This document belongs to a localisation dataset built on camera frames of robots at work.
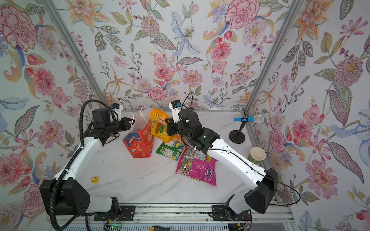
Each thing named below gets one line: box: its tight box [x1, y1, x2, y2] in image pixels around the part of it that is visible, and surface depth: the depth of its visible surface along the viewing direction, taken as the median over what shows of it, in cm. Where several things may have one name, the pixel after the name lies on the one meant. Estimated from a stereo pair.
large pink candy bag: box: [175, 145, 218, 187], surface depth 90 cm
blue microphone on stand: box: [228, 114, 265, 144], surface depth 90 cm
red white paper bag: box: [122, 106, 155, 159], surface depth 83 cm
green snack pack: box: [155, 139, 185, 162], surface depth 98 cm
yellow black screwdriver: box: [149, 225, 171, 231], surface depth 70 cm
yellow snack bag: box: [150, 108, 182, 144], surface depth 75 cm
